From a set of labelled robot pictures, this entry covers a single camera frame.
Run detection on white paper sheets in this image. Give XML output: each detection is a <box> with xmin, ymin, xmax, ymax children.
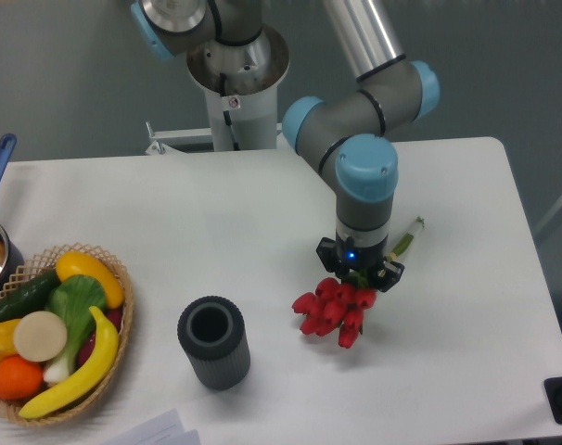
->
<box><xmin>105</xmin><ymin>409</ymin><xmax>200</xmax><ymax>445</ymax></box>

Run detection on yellow banana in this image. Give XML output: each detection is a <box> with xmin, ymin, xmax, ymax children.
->
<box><xmin>19</xmin><ymin>306</ymin><xmax>119</xmax><ymax>420</ymax></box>

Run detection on dark grey ribbed vase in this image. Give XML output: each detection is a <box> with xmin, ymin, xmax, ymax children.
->
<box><xmin>177</xmin><ymin>296</ymin><xmax>251</xmax><ymax>390</ymax></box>

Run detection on small yellow pepper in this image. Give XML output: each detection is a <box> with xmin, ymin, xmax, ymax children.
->
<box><xmin>0</xmin><ymin>319</ymin><xmax>20</xmax><ymax>361</ymax></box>

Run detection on beige round disc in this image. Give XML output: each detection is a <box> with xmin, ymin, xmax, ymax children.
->
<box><xmin>13</xmin><ymin>311</ymin><xmax>68</xmax><ymax>362</ymax></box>

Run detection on dark red vegetable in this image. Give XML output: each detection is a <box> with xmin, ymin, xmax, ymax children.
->
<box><xmin>77</xmin><ymin>309</ymin><xmax>122</xmax><ymax>368</ymax></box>

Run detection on woven wicker basket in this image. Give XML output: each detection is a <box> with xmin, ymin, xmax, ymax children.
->
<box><xmin>0</xmin><ymin>243</ymin><xmax>134</xmax><ymax>427</ymax></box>

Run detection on orange fruit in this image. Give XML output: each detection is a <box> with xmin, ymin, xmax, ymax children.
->
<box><xmin>0</xmin><ymin>355</ymin><xmax>43</xmax><ymax>401</ymax></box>

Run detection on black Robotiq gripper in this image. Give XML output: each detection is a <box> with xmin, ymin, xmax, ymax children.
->
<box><xmin>315</xmin><ymin>235</ymin><xmax>404</xmax><ymax>292</ymax></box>

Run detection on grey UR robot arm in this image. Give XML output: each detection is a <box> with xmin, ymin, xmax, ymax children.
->
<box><xmin>131</xmin><ymin>1</ymin><xmax>441</xmax><ymax>292</ymax></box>

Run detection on red tulip bouquet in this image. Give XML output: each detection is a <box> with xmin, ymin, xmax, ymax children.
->
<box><xmin>292</xmin><ymin>217</ymin><xmax>425</xmax><ymax>349</ymax></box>

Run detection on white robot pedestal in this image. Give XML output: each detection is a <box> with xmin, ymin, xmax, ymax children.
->
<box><xmin>145</xmin><ymin>74</ymin><xmax>286</xmax><ymax>155</ymax></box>

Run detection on dark green cucumber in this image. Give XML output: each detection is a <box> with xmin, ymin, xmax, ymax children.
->
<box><xmin>0</xmin><ymin>269</ymin><xmax>60</xmax><ymax>323</ymax></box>

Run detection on green bok choy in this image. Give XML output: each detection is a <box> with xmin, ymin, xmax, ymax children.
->
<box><xmin>44</xmin><ymin>274</ymin><xmax>107</xmax><ymax>386</ymax></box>

